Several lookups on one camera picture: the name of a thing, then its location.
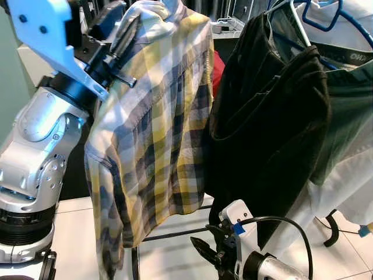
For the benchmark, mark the blue clothes hanger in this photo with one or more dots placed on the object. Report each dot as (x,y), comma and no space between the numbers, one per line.
(344,29)

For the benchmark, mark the black hanging garment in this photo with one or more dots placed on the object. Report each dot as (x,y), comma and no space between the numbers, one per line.
(268,128)

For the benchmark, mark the dark grey curtain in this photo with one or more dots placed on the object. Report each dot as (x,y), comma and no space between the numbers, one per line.
(233,6)

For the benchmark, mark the red cloth bundle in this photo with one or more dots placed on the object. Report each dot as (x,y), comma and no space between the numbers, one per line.
(217,73)

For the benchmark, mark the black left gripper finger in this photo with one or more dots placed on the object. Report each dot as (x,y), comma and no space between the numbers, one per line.
(116,17)
(128,38)

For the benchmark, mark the yellow grey plaid shirt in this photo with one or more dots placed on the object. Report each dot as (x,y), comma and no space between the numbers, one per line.
(157,134)

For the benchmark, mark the white hanging shirt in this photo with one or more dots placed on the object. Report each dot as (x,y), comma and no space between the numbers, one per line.
(349,192)

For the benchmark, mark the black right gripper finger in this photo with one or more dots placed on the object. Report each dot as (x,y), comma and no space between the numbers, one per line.
(217,230)
(207,255)

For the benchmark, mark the black clothes rack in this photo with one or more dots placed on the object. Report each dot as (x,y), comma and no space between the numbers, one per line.
(332,230)

